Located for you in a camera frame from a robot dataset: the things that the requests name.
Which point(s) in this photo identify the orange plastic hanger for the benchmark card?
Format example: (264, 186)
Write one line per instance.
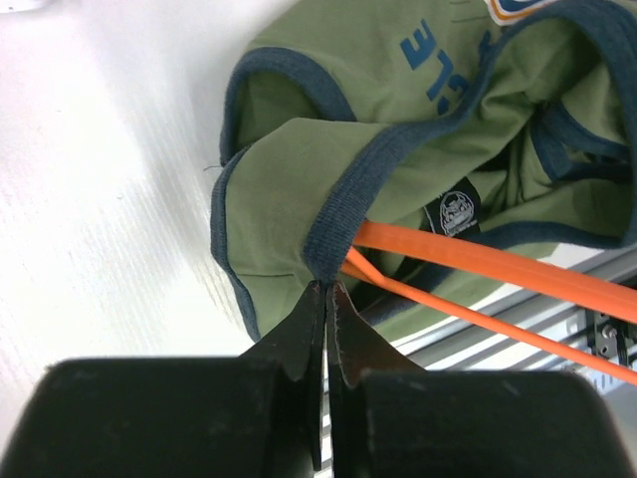
(588, 292)

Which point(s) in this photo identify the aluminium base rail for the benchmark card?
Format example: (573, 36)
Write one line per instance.
(455, 344)

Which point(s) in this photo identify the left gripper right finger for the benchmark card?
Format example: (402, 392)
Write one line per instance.
(354, 349)

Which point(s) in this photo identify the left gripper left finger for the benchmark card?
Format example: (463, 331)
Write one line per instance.
(295, 345)

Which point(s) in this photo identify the green tank top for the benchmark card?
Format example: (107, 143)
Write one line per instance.
(510, 124)

